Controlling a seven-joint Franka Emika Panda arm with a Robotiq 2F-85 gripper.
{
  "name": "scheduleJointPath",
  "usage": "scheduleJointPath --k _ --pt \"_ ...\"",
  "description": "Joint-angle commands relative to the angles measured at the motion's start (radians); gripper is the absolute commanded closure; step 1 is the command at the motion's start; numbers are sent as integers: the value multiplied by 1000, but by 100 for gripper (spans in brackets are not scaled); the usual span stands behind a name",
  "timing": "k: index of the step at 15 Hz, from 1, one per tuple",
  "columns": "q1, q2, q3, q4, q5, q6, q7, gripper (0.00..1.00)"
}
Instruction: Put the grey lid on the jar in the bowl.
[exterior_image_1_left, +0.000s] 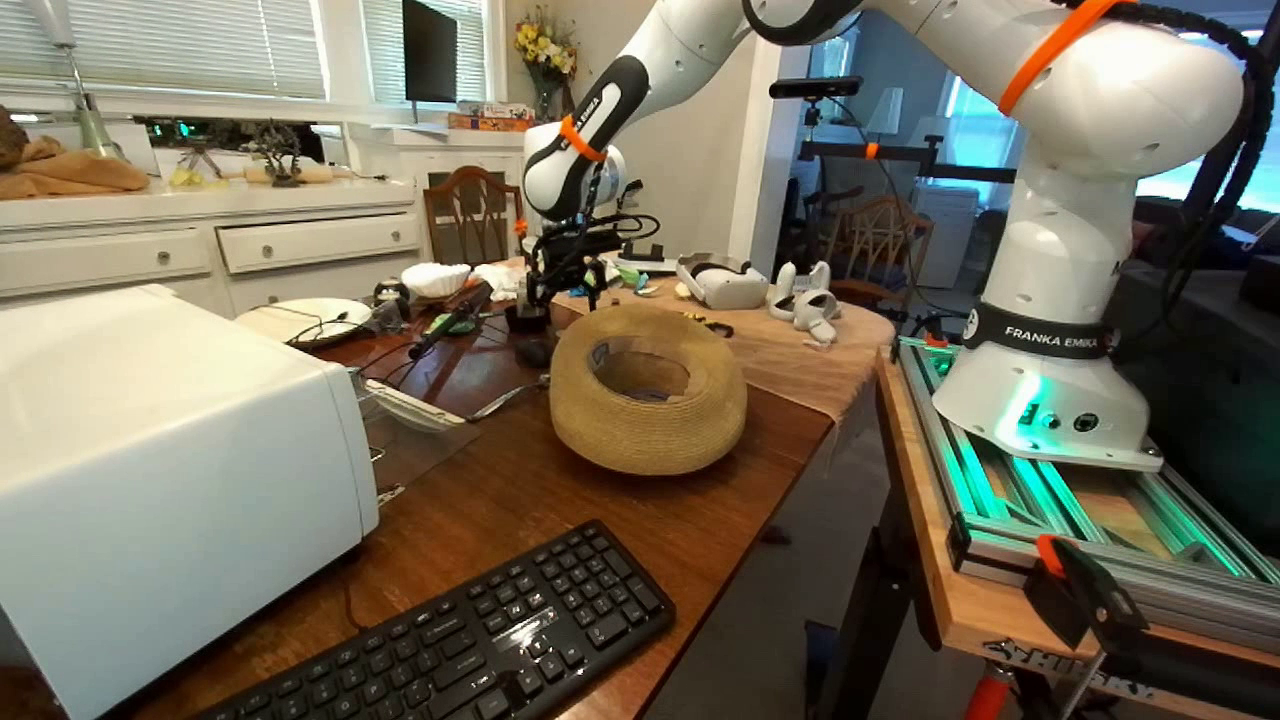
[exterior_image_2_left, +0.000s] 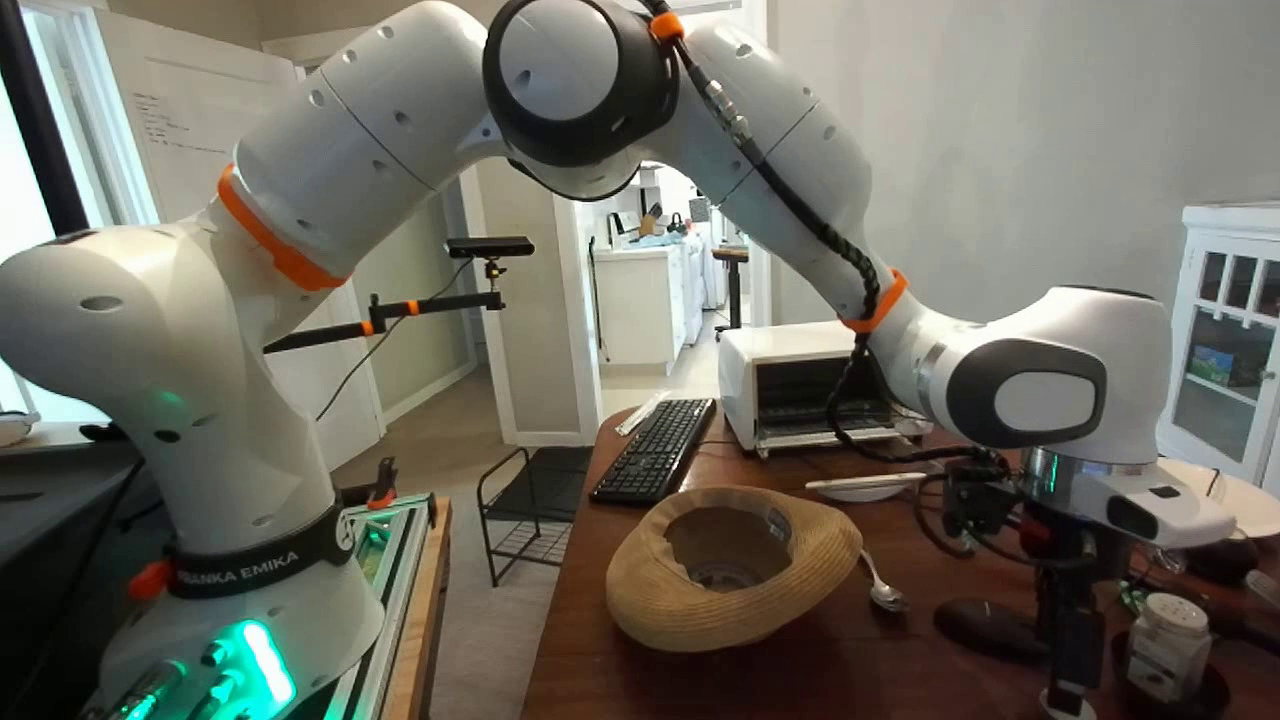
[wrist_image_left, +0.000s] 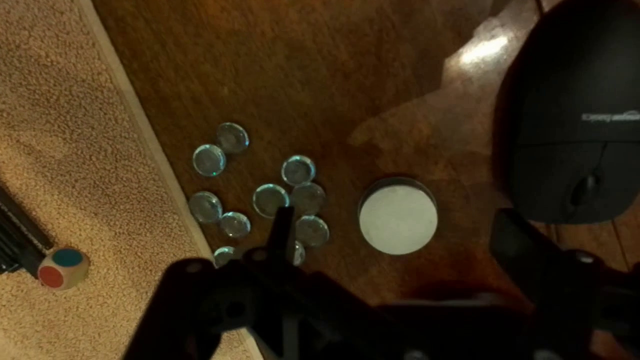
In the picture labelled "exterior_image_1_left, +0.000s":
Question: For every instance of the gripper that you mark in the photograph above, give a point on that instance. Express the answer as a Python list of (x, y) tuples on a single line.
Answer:
[(578, 246)]

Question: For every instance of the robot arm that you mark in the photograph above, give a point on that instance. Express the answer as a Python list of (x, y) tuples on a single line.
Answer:
[(1070, 200)]

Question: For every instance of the black jar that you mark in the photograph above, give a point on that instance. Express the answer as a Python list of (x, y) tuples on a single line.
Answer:
[(527, 320)]

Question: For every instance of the white scalloped bowl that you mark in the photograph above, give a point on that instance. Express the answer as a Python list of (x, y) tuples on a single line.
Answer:
[(436, 280)]

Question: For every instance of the black computer mouse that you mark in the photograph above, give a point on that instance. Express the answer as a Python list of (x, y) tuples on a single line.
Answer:
[(536, 352)]

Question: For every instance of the wooden chair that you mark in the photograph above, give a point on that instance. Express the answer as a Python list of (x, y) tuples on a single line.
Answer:
[(470, 215)]

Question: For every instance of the black and green tool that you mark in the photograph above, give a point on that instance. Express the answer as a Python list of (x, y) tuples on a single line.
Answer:
[(450, 322)]

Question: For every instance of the metal spoon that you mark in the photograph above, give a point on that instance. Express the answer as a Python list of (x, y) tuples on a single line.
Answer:
[(505, 398)]

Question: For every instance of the white headset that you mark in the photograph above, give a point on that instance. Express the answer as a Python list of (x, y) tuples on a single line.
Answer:
[(722, 285)]

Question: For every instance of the straw hat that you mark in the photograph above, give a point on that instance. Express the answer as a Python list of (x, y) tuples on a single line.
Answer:
[(650, 425)]

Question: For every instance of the stack of boxes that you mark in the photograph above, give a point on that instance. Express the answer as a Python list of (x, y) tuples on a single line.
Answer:
[(488, 120)]

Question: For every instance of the white hand controller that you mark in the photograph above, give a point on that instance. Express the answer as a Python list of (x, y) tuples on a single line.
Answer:
[(785, 290), (818, 305)]

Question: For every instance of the vase of yellow flowers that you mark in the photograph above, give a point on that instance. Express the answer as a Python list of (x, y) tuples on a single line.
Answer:
[(546, 55)]

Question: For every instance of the white plate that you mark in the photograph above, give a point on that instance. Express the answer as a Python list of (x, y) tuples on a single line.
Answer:
[(300, 312)]

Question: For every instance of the black monitor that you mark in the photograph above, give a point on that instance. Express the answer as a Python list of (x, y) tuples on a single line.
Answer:
[(430, 50)]

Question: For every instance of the wicker chair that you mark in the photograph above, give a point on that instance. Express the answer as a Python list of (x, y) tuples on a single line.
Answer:
[(880, 240)]

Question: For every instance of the small tree sculpture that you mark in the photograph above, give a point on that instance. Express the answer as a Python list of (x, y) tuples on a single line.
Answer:
[(277, 150)]

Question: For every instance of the black keyboard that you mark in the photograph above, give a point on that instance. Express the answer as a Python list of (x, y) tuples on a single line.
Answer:
[(480, 635)]

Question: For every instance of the white table lamp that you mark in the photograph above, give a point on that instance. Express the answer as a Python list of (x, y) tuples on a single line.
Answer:
[(885, 110)]

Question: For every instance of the white sideboard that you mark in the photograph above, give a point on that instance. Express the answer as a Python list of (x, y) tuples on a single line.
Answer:
[(200, 250)]

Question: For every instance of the white box appliance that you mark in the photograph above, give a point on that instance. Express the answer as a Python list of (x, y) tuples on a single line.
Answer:
[(160, 470)]

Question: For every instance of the window blinds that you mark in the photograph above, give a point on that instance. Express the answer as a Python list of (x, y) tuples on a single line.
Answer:
[(170, 45)]

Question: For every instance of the silver desk lamp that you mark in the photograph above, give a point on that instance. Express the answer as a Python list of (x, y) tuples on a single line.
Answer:
[(85, 120)]

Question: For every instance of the brown cloth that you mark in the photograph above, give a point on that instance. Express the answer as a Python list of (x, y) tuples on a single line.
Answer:
[(70, 172)]

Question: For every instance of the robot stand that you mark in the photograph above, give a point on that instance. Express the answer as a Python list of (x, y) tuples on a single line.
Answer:
[(1000, 560)]

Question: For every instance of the orange and black clamp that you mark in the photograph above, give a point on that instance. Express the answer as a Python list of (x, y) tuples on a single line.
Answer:
[(1085, 590)]

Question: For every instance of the camera on mount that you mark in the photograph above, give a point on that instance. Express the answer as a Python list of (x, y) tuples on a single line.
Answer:
[(815, 87)]

